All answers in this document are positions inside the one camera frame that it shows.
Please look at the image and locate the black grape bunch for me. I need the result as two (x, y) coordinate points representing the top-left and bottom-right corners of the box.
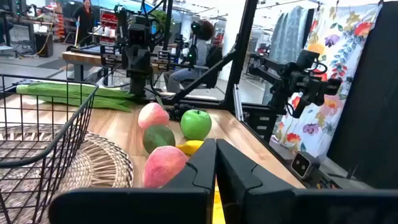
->
(164, 103), (195, 123)

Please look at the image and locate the black aluminium table frame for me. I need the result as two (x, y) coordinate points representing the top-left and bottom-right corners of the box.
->
(146, 0), (312, 189)

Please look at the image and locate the standing person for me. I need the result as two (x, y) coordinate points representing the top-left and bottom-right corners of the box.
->
(72, 0), (95, 47)

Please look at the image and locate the silver aluminium rail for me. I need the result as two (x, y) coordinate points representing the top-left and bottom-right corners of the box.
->
(233, 83), (246, 122)

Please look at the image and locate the grey patterned curtain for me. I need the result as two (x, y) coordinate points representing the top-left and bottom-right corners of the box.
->
(269, 5), (312, 105)

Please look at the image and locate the floral patterned cloth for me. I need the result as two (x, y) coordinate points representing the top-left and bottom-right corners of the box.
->
(273, 2), (383, 159)

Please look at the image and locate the black partition panel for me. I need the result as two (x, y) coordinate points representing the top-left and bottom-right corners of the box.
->
(326, 0), (398, 190)

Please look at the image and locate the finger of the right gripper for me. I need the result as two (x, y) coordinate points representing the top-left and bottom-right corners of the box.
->
(124, 55), (137, 76)
(136, 55), (149, 76)

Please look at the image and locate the yellow banana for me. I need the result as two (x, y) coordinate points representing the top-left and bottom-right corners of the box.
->
(175, 139), (226, 224)

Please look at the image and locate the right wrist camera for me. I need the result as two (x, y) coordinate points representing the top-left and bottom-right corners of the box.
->
(126, 22), (147, 47)

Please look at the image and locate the black wire basket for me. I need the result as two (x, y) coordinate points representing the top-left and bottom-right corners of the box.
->
(0, 73), (100, 224)

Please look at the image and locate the black office chair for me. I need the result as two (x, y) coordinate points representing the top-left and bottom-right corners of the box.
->
(182, 45), (223, 90)

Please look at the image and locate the green corn husk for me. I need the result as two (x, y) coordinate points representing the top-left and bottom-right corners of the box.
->
(15, 81), (137, 113)

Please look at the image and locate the green avocado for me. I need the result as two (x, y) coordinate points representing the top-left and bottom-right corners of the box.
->
(142, 124), (177, 154)

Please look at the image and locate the wooden background table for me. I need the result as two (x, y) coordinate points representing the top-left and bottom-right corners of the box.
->
(61, 50), (131, 82)

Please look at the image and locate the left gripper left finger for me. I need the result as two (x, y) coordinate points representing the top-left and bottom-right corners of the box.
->
(48, 138), (218, 224)

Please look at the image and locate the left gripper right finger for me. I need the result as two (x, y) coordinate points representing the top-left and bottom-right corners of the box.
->
(216, 138), (398, 224)

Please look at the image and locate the small table-level camera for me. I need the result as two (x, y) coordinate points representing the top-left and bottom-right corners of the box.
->
(290, 151), (323, 184)

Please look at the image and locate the shelf with red bins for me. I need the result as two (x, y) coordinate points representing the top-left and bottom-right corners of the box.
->
(99, 9), (119, 46)

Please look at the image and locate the seated person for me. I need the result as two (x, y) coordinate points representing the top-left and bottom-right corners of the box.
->
(164, 19), (218, 93)

